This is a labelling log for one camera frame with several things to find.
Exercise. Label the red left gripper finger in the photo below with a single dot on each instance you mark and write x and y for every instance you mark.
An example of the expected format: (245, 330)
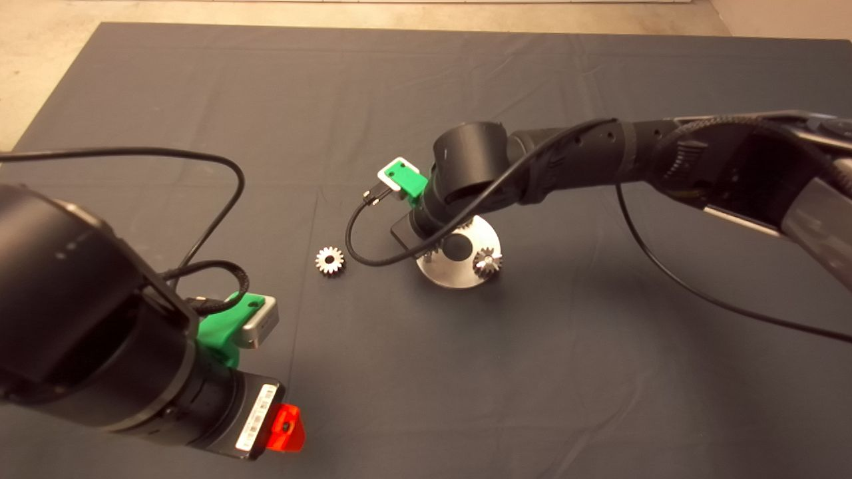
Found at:
(287, 429)

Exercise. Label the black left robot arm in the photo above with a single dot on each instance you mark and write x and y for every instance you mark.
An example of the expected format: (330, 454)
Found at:
(80, 299)

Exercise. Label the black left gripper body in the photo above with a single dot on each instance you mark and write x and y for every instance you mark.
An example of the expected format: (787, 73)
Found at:
(256, 419)

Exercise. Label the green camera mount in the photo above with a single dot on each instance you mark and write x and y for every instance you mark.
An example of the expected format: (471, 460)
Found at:
(409, 181)
(219, 332)

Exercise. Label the green right camera mount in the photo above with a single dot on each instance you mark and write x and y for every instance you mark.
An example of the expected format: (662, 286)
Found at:
(409, 181)

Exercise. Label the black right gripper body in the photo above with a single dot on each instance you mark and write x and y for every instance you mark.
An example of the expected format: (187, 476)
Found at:
(405, 233)

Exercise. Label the silver left camera box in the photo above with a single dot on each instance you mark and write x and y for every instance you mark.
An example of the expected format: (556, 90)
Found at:
(261, 326)

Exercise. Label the silver camera box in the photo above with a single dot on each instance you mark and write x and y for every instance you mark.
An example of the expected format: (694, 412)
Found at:
(384, 174)
(261, 326)

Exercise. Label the green left camera mount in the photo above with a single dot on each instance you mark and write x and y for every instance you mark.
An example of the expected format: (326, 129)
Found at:
(219, 332)

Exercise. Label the silver right camera box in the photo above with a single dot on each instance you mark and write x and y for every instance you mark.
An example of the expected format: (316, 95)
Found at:
(384, 174)

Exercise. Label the dark grey table cloth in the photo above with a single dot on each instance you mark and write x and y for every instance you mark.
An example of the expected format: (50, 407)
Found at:
(466, 399)

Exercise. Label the round metal plate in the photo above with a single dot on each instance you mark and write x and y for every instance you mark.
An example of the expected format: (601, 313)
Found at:
(459, 276)

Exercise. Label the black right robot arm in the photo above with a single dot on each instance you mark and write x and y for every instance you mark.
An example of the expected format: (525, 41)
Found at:
(586, 159)

